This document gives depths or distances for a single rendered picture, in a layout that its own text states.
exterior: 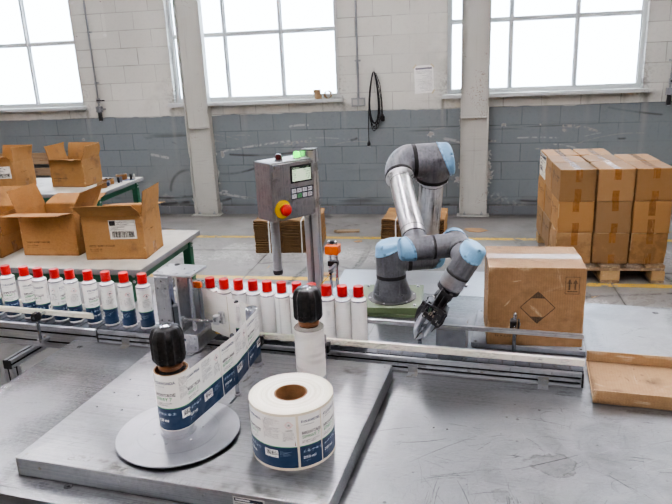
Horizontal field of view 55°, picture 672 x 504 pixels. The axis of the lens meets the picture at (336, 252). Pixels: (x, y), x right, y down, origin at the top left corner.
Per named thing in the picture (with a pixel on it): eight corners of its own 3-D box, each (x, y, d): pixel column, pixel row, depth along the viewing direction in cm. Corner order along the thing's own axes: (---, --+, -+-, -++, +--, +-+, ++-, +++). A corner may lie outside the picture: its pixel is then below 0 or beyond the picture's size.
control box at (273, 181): (257, 218, 212) (253, 160, 206) (299, 209, 222) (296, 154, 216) (274, 223, 204) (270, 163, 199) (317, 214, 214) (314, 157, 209)
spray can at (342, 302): (336, 347, 209) (333, 288, 203) (337, 341, 214) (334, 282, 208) (352, 347, 208) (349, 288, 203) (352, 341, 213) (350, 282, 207)
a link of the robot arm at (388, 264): (373, 269, 257) (372, 236, 253) (407, 266, 257) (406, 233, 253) (378, 279, 245) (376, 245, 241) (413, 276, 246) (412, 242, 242)
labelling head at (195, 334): (160, 348, 213) (151, 275, 206) (180, 332, 225) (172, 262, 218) (198, 352, 209) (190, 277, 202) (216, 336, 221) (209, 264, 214)
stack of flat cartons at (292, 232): (254, 253, 626) (251, 221, 617) (266, 238, 678) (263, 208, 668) (320, 252, 619) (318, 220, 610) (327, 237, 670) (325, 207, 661)
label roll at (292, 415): (236, 447, 157) (231, 394, 153) (298, 414, 170) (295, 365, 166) (289, 482, 143) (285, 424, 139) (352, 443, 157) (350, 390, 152)
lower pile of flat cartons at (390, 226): (380, 239, 655) (379, 218, 649) (388, 226, 705) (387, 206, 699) (444, 240, 640) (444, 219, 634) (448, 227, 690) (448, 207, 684)
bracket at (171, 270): (152, 275, 206) (152, 273, 206) (170, 265, 216) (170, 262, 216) (190, 278, 203) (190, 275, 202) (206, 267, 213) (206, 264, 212)
